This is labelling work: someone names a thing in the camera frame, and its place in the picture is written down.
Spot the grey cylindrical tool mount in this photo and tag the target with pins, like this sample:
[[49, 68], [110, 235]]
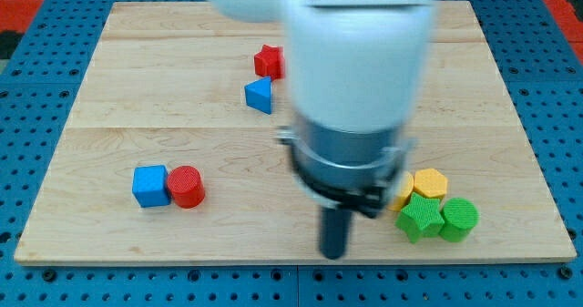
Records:
[[343, 170]]

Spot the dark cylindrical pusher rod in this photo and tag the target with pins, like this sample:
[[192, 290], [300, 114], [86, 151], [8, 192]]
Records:
[[334, 231]]

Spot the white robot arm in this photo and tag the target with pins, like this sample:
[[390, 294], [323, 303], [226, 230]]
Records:
[[353, 69]]

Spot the yellow block behind tool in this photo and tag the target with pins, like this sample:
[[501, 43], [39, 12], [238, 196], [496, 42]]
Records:
[[403, 195]]

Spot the yellow hexagon block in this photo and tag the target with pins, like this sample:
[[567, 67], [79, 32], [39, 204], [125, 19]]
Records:
[[430, 183]]

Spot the green star block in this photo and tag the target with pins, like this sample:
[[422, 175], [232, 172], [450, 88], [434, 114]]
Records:
[[420, 218]]

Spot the green cylinder block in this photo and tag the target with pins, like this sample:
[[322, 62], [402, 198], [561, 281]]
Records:
[[460, 217]]

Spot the blue triangle block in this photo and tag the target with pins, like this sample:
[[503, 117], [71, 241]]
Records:
[[258, 95]]

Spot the red star block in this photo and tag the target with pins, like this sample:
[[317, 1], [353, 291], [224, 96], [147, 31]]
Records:
[[269, 62]]

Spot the red cylinder block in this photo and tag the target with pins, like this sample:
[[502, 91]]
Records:
[[185, 186]]

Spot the light wooden board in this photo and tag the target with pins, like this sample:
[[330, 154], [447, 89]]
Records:
[[165, 87]]

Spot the blue cube block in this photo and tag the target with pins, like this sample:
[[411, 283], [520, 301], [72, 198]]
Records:
[[149, 186]]

